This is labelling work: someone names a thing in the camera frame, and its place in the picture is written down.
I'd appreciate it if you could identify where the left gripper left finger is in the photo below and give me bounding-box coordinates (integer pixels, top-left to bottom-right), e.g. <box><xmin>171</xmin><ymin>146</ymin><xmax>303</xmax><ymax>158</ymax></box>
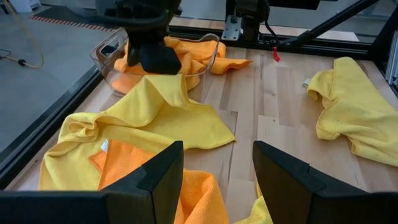
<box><xmin>0</xmin><ymin>140</ymin><xmax>185</xmax><ymax>224</ymax></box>

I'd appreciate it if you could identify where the dark mat orange striped edge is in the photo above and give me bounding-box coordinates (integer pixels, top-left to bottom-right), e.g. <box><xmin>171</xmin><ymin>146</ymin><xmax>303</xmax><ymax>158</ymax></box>
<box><xmin>29</xmin><ymin>4</ymin><xmax>119</xmax><ymax>34</ymax></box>

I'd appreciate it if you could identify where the silver bracket plate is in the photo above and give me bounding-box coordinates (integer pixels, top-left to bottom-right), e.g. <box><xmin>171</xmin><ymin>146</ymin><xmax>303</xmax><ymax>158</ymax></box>
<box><xmin>221</xmin><ymin>15</ymin><xmax>243</xmax><ymax>42</ymax></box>

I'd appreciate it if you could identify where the orange microfiber towel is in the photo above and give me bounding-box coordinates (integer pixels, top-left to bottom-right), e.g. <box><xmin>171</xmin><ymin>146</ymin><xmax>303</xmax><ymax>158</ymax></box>
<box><xmin>186</xmin><ymin>57</ymin><xmax>253</xmax><ymax>91</ymax></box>
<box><xmin>88</xmin><ymin>139</ymin><xmax>230</xmax><ymax>224</ymax></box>
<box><xmin>163</xmin><ymin>36</ymin><xmax>227</xmax><ymax>77</ymax></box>
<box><xmin>111</xmin><ymin>42</ymin><xmax>147</xmax><ymax>95</ymax></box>

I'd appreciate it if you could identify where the yellow microfiber towel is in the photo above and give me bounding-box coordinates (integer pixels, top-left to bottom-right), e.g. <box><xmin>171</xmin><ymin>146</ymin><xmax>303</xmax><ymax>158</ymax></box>
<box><xmin>306</xmin><ymin>56</ymin><xmax>398</xmax><ymax>168</ymax></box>
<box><xmin>234</xmin><ymin>183</ymin><xmax>274</xmax><ymax>224</ymax></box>
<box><xmin>37</xmin><ymin>73</ymin><xmax>236</xmax><ymax>191</ymax></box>

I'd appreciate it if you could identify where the clear plastic basket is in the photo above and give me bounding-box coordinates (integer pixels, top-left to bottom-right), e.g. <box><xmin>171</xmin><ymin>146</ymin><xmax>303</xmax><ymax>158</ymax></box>
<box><xmin>90</xmin><ymin>29</ymin><xmax>221</xmax><ymax>96</ymax></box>

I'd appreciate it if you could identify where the black aluminium table frame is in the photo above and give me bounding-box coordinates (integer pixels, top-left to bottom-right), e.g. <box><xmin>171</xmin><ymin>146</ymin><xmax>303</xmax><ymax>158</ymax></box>
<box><xmin>0</xmin><ymin>0</ymin><xmax>398</xmax><ymax>189</ymax></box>

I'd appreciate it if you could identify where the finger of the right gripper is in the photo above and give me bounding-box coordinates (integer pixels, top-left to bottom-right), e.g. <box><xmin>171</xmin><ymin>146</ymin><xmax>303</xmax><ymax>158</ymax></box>
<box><xmin>126</xmin><ymin>43</ymin><xmax>141</xmax><ymax>68</ymax></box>
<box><xmin>139</xmin><ymin>43</ymin><xmax>183</xmax><ymax>75</ymax></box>

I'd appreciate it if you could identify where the yellow cable with black plug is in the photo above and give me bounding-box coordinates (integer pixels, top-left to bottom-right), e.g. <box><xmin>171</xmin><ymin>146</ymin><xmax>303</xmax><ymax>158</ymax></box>
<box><xmin>0</xmin><ymin>0</ymin><xmax>45</xmax><ymax>70</ymax></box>

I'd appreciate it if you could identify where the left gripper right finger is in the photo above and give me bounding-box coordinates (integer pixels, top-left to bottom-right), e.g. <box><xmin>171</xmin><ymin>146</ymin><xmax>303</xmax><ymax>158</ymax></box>
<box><xmin>252</xmin><ymin>140</ymin><xmax>398</xmax><ymax>224</ymax></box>

